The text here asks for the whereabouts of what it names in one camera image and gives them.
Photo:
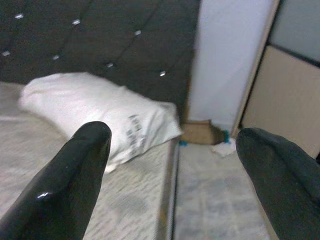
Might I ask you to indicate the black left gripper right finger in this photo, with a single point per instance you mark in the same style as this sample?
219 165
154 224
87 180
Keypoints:
287 190

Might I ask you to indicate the beige wardrobe with glass door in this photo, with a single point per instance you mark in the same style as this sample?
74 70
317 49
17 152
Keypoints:
282 100

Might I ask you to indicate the blue tape piece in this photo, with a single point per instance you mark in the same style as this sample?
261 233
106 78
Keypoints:
183 143

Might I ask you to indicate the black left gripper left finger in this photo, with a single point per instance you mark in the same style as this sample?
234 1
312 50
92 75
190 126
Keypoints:
62 187

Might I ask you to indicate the blue plastic object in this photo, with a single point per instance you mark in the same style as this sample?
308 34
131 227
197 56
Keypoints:
227 136

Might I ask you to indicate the dark grey tufted headboard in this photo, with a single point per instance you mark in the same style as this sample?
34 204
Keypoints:
100 37

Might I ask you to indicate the white quilted mattress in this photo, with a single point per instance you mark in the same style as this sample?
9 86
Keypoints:
130 200

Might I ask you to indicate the white printed pillow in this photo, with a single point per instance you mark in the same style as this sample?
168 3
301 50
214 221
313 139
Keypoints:
87 105

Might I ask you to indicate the white crumpled cloth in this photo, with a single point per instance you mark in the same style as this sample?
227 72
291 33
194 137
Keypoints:
222 150

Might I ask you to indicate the black ribbed rubber object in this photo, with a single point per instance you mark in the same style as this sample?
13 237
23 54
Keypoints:
219 135

